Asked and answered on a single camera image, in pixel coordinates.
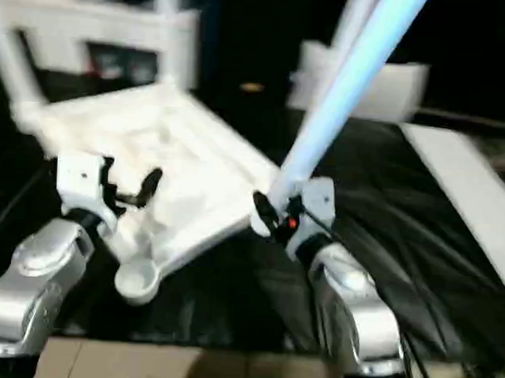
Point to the white plastic table leg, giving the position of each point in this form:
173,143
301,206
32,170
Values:
356,85
345,43
167,37
16,73

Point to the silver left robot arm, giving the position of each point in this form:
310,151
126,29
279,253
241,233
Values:
33,289

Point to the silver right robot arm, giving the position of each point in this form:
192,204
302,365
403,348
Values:
356,309

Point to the small yellow label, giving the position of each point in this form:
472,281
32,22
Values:
252,87

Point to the black work mat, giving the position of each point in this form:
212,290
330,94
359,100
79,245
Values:
416,269

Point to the white glass-door cabinet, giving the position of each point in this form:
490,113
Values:
92,26

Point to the light grey cushion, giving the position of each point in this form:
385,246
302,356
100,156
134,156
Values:
397,86

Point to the white flat board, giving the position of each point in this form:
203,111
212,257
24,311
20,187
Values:
468,188

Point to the black cabinet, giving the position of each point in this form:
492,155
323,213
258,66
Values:
250,31

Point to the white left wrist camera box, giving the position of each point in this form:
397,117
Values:
79,179

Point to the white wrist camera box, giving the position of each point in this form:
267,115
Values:
79,179
320,204

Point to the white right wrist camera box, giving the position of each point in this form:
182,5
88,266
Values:
320,204

